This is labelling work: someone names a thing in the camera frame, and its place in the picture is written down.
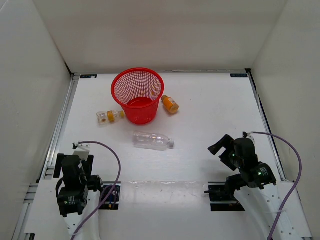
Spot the clear bottle with yellow label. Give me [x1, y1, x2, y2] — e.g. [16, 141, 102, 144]
[96, 110, 125, 125]

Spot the orange juice plastic bottle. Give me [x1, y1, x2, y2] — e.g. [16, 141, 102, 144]
[161, 95, 179, 114]

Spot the large clear plastic bottle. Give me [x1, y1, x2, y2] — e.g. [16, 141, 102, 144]
[132, 131, 175, 151]

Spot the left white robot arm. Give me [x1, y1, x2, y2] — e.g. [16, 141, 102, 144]
[53, 153, 105, 240]

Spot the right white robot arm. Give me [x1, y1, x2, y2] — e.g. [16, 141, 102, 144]
[204, 132, 303, 240]

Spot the red mesh plastic bin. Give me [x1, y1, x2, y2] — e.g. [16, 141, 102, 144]
[111, 67, 165, 125]

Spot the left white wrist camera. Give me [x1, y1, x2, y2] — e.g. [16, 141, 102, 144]
[72, 143, 90, 161]

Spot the left aluminium frame rail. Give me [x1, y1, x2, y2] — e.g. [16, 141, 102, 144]
[12, 73, 80, 240]

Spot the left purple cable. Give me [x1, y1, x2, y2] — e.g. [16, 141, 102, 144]
[70, 140, 122, 240]

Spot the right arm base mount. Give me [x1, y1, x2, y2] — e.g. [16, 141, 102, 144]
[204, 182, 245, 212]

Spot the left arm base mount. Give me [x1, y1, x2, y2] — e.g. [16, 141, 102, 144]
[99, 184, 121, 211]

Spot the right black frame rail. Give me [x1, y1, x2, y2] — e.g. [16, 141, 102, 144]
[245, 68, 287, 182]

